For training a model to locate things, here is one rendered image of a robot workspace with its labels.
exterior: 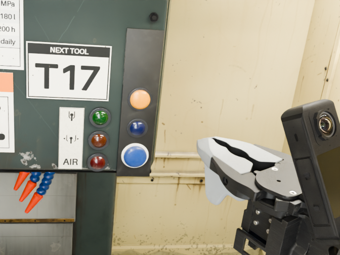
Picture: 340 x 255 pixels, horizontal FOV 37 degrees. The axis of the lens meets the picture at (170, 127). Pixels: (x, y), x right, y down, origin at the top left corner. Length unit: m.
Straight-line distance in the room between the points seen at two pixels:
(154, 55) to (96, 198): 0.93
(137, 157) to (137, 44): 0.15
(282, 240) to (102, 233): 1.15
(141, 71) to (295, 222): 0.27
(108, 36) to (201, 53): 1.14
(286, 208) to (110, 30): 0.30
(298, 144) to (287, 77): 1.44
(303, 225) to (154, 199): 1.51
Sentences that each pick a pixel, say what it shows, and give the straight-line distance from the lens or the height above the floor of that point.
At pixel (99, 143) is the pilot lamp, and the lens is 0.65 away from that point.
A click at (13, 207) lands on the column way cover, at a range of 1.48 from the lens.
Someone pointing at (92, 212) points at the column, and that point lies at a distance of 1.53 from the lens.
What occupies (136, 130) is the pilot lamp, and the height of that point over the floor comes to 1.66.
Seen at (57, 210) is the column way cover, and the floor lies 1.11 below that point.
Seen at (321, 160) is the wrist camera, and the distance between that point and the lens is 0.43.
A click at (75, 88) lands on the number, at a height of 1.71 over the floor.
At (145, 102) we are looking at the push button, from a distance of 0.63.
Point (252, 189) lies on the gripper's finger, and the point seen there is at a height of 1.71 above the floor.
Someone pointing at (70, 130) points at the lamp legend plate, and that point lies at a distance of 0.65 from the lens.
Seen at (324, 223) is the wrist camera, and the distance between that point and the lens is 0.44.
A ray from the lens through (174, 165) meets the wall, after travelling 1.88.
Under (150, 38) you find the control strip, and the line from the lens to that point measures 0.61.
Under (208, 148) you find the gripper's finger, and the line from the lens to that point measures 0.52.
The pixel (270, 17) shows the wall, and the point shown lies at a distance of 1.77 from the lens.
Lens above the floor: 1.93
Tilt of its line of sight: 24 degrees down
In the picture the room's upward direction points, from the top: 7 degrees clockwise
